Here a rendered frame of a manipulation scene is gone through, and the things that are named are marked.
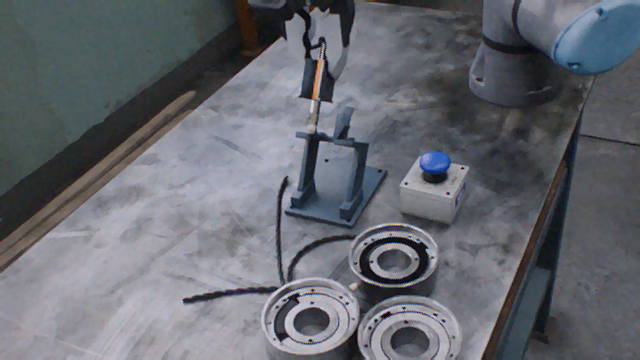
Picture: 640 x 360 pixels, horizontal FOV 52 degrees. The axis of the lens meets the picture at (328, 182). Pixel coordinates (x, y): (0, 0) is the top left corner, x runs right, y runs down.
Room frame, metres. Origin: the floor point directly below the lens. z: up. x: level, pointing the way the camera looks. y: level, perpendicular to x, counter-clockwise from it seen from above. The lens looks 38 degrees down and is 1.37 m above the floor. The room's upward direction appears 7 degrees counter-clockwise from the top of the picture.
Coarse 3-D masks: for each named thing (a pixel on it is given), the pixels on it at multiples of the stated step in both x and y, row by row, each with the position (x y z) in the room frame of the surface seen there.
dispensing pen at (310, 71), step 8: (320, 40) 0.73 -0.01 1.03; (320, 56) 0.72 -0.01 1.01; (312, 64) 0.70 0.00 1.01; (304, 72) 0.70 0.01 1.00; (312, 72) 0.70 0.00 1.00; (304, 80) 0.69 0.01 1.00; (312, 80) 0.69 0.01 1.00; (304, 88) 0.69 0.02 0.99; (312, 88) 0.69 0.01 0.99; (304, 96) 0.68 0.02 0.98; (312, 104) 0.69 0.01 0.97; (320, 104) 0.69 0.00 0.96; (312, 112) 0.68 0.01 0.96; (312, 120) 0.68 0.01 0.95; (312, 128) 0.67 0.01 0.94; (312, 136) 0.67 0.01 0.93
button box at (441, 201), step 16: (416, 176) 0.68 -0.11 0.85; (448, 176) 0.67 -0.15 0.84; (464, 176) 0.67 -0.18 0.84; (400, 192) 0.66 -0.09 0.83; (416, 192) 0.65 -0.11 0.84; (432, 192) 0.64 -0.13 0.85; (448, 192) 0.64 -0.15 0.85; (464, 192) 0.67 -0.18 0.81; (400, 208) 0.66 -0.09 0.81; (416, 208) 0.65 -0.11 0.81; (432, 208) 0.64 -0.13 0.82; (448, 208) 0.63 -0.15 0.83
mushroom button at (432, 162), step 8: (432, 152) 0.69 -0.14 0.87; (440, 152) 0.69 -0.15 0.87; (424, 160) 0.67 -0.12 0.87; (432, 160) 0.67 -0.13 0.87; (440, 160) 0.67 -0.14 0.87; (448, 160) 0.67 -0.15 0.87; (424, 168) 0.66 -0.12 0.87; (432, 168) 0.66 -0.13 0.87; (440, 168) 0.66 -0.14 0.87; (448, 168) 0.66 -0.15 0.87; (432, 176) 0.67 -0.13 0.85
